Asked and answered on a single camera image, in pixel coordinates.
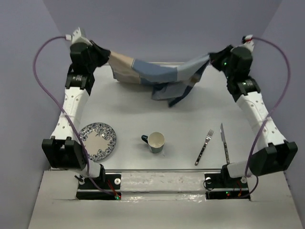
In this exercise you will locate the blue beige checked cloth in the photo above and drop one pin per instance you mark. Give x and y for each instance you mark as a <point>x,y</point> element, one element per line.
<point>171,84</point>

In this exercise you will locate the blue floral plate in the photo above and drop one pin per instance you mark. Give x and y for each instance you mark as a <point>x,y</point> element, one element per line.
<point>99,140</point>

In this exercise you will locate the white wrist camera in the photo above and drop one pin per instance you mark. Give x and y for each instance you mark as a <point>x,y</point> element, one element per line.
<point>78,36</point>
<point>247,42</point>

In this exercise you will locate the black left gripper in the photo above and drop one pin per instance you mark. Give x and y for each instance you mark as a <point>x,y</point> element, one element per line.
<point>103,55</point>

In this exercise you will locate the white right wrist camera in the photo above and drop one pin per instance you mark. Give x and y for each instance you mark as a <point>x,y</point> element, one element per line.
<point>247,42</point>

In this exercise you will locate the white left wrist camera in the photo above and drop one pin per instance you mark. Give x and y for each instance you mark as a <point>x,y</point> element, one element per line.
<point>78,36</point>

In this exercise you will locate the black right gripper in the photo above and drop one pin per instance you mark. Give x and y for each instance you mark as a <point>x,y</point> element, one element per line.
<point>217,59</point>

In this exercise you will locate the dark green mug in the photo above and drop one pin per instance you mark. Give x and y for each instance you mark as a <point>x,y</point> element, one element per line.
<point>155,141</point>

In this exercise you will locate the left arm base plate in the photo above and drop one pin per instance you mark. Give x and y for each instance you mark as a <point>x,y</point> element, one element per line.
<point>110,189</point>

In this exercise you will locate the steel fork patterned handle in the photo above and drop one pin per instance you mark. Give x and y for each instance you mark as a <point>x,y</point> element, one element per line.
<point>207,139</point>

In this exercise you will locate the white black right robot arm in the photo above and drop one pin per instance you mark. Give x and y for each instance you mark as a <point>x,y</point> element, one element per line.
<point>274,152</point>

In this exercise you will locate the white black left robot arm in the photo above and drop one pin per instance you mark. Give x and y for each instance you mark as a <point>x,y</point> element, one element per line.
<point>64,149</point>

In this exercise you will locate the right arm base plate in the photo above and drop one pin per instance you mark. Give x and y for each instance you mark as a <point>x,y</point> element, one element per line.
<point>216,189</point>

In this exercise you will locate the steel table knife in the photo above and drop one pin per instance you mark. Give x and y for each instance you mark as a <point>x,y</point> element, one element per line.
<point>224,144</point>

